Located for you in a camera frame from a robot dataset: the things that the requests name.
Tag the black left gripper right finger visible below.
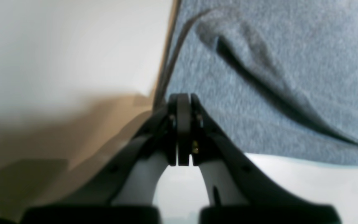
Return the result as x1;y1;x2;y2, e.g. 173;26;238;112
191;94;341;224

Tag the grey t-shirt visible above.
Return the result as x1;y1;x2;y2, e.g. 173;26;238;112
153;0;358;166

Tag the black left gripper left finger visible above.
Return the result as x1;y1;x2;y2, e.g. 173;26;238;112
21;94;178;224

